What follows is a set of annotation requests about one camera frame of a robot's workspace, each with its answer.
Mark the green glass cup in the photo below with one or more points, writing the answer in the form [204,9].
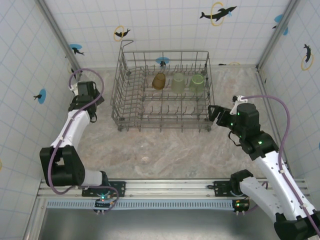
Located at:
[196,86]

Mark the frosted pale green cup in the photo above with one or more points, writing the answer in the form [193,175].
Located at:
[178,85]

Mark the amber glass cup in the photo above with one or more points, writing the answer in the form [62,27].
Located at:
[159,82]

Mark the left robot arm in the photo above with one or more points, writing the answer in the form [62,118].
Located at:
[75,127]

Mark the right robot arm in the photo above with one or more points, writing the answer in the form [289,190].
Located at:
[275,175]

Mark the black controller board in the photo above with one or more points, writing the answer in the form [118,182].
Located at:
[102,203]
[240,205]

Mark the grey metal panel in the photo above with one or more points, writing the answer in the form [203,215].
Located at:
[175,225]

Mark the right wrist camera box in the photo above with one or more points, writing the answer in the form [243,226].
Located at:
[241,99]

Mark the aluminium floor rail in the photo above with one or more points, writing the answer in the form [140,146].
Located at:
[270,106]

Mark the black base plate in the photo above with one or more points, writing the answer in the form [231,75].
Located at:
[120,187]
[220,187]

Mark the aluminium corner post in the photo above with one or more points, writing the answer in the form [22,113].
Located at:
[269,50]
[60,35]

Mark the aluminium mounting rail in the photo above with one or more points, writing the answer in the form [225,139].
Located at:
[170,187]

